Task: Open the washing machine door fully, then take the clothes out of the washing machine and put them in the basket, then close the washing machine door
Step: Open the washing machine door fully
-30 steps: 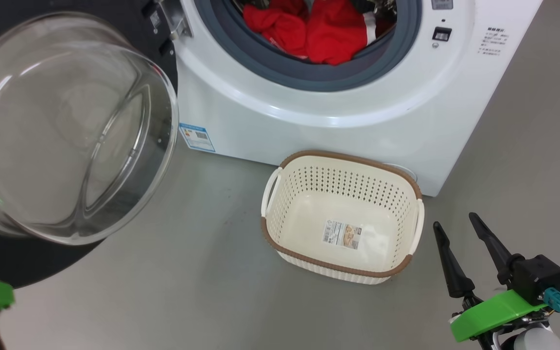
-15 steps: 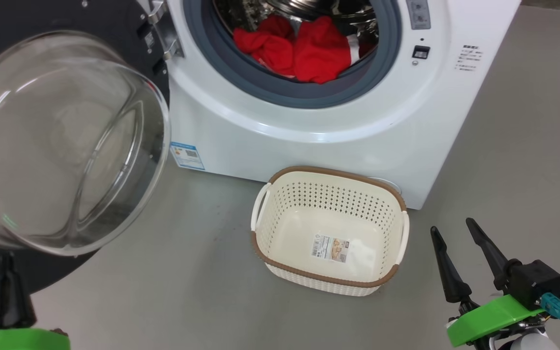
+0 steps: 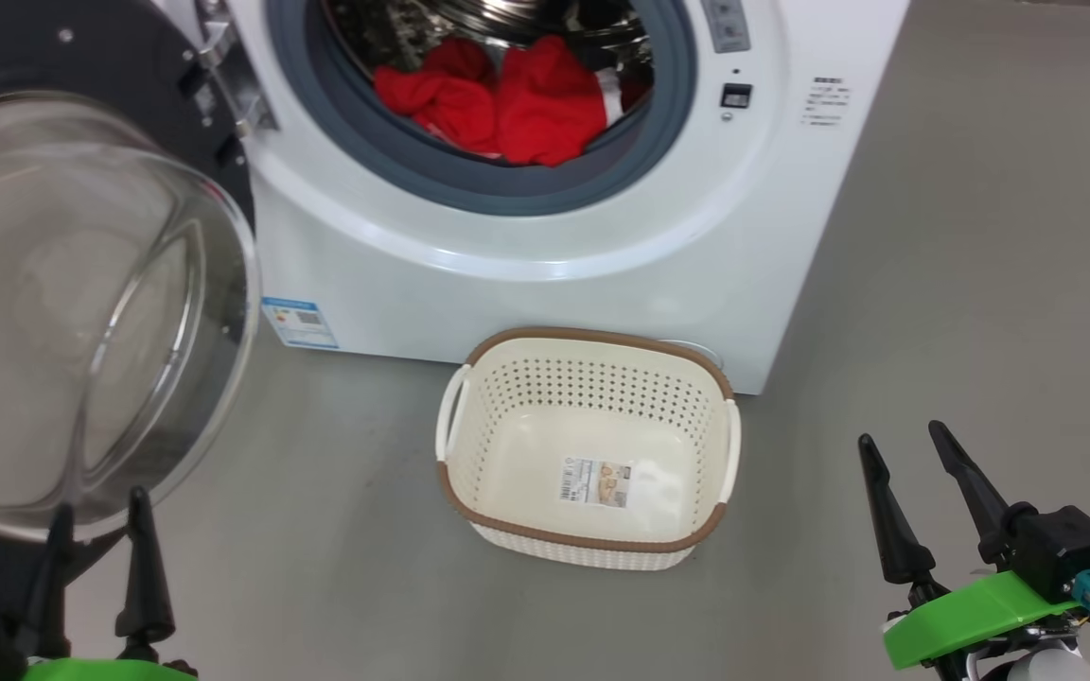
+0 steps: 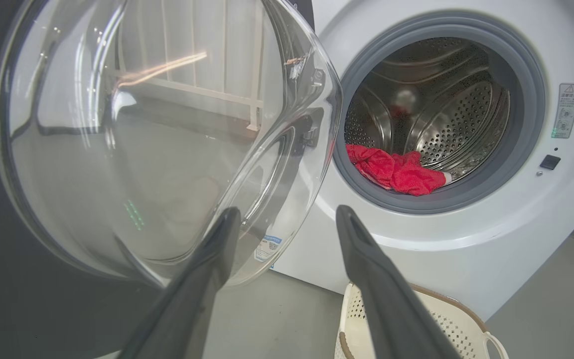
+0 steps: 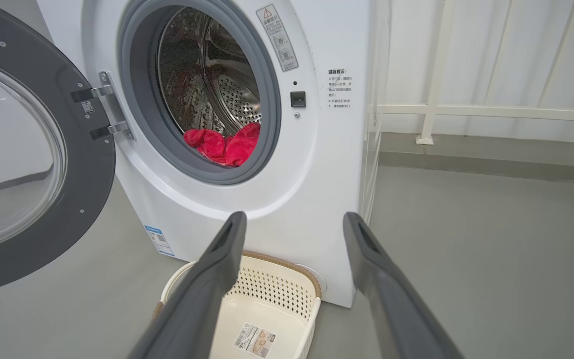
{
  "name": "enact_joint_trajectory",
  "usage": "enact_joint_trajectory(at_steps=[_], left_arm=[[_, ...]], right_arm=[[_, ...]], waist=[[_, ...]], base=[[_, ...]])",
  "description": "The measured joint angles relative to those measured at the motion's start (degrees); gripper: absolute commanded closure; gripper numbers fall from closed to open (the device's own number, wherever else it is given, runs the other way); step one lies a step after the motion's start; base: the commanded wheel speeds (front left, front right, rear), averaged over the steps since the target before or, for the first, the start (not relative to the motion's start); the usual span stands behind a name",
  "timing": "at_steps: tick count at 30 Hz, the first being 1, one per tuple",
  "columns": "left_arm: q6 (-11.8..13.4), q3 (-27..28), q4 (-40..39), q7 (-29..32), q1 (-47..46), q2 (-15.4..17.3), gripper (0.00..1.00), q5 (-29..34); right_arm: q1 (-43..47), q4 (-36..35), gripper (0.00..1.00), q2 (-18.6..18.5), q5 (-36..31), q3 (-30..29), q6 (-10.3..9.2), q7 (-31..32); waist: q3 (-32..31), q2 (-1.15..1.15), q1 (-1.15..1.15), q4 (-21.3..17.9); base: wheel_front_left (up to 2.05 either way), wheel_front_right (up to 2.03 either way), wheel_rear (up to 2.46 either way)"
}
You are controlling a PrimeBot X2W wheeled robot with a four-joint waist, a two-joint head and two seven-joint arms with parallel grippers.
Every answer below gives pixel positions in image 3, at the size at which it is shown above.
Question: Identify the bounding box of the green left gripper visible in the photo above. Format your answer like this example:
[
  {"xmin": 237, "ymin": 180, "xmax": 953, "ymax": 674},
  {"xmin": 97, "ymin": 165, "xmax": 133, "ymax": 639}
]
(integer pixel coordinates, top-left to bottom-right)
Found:
[{"xmin": 20, "ymin": 486, "xmax": 199, "ymax": 681}]

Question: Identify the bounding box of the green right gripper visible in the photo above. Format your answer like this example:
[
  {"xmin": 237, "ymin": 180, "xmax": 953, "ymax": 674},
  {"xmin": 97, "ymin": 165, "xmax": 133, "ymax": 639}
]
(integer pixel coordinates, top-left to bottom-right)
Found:
[{"xmin": 856, "ymin": 420, "xmax": 1081, "ymax": 681}]

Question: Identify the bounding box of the washing machine glass door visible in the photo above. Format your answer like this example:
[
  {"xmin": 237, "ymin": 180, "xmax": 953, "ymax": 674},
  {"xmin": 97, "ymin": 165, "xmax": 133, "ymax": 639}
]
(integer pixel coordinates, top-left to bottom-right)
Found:
[{"xmin": 0, "ymin": 0, "xmax": 262, "ymax": 663}]

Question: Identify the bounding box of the red and white garment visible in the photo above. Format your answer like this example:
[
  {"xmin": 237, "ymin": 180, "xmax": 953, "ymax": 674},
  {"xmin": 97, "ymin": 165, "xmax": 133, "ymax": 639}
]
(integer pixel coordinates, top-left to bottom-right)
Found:
[{"xmin": 373, "ymin": 35, "xmax": 652, "ymax": 168}]

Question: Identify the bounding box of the printed paper product label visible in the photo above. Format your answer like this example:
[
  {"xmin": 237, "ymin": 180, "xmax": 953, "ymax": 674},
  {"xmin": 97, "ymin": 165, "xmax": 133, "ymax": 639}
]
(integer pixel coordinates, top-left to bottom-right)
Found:
[{"xmin": 559, "ymin": 458, "xmax": 634, "ymax": 510}]

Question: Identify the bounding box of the cream basket with brown rim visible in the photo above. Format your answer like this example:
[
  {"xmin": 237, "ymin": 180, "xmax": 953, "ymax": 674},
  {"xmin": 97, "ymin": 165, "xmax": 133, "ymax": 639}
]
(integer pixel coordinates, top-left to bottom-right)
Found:
[{"xmin": 435, "ymin": 326, "xmax": 743, "ymax": 572}]

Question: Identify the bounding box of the white front-load washing machine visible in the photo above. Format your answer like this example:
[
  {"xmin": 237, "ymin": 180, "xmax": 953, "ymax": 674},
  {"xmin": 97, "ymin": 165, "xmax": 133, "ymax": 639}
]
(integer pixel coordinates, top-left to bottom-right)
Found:
[{"xmin": 152, "ymin": 0, "xmax": 912, "ymax": 396}]

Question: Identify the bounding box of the blue energy label sticker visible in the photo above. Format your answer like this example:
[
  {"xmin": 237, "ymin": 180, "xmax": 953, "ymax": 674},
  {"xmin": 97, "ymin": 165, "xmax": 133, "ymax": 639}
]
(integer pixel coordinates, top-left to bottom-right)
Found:
[{"xmin": 261, "ymin": 297, "xmax": 341, "ymax": 351}]

